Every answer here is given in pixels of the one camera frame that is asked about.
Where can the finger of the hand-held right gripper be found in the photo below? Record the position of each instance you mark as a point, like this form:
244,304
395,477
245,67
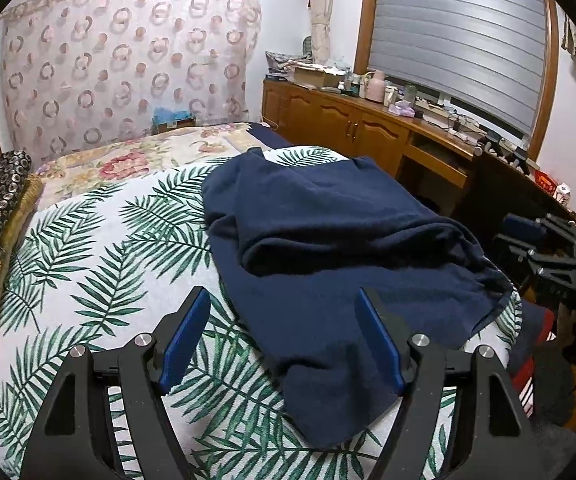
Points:
525,227
512,250

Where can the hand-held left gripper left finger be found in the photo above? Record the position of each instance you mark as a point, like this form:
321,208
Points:
183,340

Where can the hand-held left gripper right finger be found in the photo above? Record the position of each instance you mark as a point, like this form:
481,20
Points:
380,340

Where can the navy t-shirt with orange print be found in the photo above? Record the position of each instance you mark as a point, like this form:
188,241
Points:
343,220

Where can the dark wooden desk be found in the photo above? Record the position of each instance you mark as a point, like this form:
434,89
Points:
502,190

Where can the red basket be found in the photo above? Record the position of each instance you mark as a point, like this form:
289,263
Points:
546,181

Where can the red cloth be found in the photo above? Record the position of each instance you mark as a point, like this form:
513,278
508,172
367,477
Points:
542,330

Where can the palm leaf printed blanket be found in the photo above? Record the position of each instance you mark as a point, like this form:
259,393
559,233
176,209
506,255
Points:
93,270

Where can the grey cloth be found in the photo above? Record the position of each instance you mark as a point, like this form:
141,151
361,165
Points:
555,385

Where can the purple tissue pack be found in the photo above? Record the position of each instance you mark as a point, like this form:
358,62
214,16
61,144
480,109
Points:
400,108

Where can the floral bedspread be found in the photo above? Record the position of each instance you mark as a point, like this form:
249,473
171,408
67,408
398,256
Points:
118,165

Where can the pink thermos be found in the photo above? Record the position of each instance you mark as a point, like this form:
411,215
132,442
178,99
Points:
375,87

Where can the grey window shutter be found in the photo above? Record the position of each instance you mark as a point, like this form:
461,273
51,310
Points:
457,30

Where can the navy blanket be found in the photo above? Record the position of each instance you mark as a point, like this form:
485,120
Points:
268,136

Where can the wooden cabinet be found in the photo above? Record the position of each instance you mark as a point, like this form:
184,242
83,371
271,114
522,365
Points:
328,115

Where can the cardboard box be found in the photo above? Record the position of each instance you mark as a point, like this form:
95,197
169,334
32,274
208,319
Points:
315,77

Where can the circle patterned curtain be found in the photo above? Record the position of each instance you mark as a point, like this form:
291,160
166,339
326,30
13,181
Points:
118,60

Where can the patterned bag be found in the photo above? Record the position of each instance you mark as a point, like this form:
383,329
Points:
280,65

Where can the beige tied curtain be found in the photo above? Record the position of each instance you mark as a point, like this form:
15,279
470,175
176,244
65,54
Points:
323,10

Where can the wooden window frame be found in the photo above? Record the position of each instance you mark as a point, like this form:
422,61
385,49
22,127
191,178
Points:
365,20

